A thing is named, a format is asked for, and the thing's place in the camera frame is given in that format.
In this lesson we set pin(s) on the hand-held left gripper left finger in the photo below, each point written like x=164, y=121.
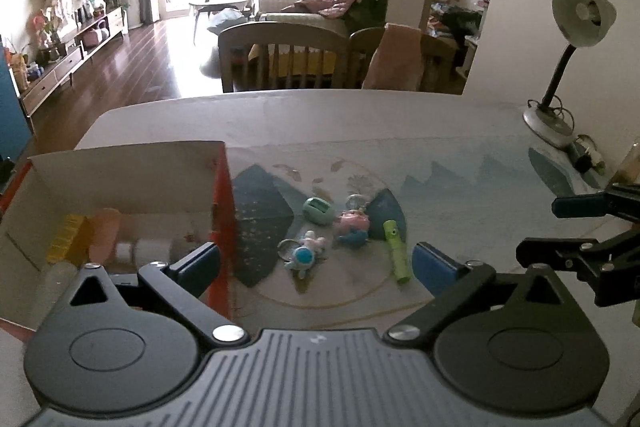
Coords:
x=200, y=269

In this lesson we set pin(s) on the red cardboard box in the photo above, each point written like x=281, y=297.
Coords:
x=125, y=177

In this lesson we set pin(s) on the wooden tv cabinet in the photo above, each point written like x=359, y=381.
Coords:
x=75, y=57

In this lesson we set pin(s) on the teal round pencil sharpener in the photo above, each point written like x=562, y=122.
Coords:
x=318, y=210

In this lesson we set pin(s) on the pink pig toy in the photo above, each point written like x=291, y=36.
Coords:
x=352, y=224

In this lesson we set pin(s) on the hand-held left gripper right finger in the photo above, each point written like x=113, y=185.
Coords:
x=435, y=269

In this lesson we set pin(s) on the printed table mat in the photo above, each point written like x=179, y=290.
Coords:
x=475, y=187

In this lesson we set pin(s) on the light sofa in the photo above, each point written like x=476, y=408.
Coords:
x=295, y=14

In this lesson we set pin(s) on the white gooseneck desk lamp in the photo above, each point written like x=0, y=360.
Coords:
x=547, y=122

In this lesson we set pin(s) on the green marker pen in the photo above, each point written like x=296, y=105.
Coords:
x=397, y=252

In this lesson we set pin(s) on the yellow carton box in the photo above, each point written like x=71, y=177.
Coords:
x=67, y=239

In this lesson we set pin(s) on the blue cabinet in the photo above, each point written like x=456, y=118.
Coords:
x=12, y=112

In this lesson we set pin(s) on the dark power adapter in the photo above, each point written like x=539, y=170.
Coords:
x=587, y=154

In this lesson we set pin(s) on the pink flower plant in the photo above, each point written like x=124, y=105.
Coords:
x=45, y=27

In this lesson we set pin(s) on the wooden dining chair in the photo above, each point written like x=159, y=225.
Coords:
x=440, y=62
x=280, y=42

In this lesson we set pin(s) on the clear bottle with grey cap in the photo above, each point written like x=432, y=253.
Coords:
x=152, y=252

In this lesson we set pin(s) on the pink heart-shaped bowl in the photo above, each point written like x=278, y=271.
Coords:
x=106, y=234

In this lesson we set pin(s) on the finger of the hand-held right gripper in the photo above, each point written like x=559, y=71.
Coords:
x=605, y=262
x=580, y=205

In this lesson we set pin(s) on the dark clothes pile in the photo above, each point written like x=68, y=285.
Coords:
x=457, y=24

